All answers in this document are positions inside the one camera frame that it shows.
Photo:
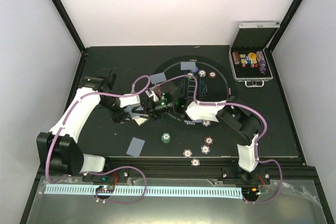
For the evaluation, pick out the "white playing card box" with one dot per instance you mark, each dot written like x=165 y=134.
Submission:
x=140 y=121

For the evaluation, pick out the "blue playing card deck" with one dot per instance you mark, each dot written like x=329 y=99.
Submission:
x=133 y=115

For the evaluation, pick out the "yellow button in case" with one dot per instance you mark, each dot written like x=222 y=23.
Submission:
x=252 y=56

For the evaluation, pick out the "green poker chip stack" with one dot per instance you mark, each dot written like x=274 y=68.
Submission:
x=165 y=138

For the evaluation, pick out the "round black poker mat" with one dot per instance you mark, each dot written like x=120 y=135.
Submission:
x=220 y=88

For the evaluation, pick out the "aluminium poker case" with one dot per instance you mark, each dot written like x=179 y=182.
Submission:
x=247 y=53

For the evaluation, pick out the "brown chips row in case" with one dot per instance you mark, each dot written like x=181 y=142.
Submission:
x=236 y=58

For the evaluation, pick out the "purple small blind button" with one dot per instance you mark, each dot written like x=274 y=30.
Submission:
x=194 y=70

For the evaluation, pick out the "brown poker chip stack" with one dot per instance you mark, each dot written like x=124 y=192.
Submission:
x=208 y=140

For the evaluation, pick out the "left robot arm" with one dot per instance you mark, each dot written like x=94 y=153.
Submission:
x=58 y=148

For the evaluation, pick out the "blue chip on rail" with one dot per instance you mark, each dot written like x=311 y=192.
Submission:
x=195 y=162

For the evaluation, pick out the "blue chips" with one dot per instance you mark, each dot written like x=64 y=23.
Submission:
x=202 y=73
x=206 y=123

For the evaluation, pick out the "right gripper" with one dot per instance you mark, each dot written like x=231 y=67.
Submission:
x=152 y=98

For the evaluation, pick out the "cards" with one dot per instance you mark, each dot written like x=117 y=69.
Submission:
x=192 y=122

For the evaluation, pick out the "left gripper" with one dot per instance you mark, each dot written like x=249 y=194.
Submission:
x=119 y=116

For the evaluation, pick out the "stray card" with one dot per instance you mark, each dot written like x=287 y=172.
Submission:
x=135 y=147

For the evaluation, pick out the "blue chip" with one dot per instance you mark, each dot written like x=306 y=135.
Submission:
x=205 y=149
x=195 y=162
x=187 y=153

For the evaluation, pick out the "white slotted cable duct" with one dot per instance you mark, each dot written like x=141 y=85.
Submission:
x=149 y=191

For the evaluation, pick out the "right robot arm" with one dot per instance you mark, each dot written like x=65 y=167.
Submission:
x=244 y=124

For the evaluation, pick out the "purple chips row in case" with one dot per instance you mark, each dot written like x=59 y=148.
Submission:
x=261 y=62

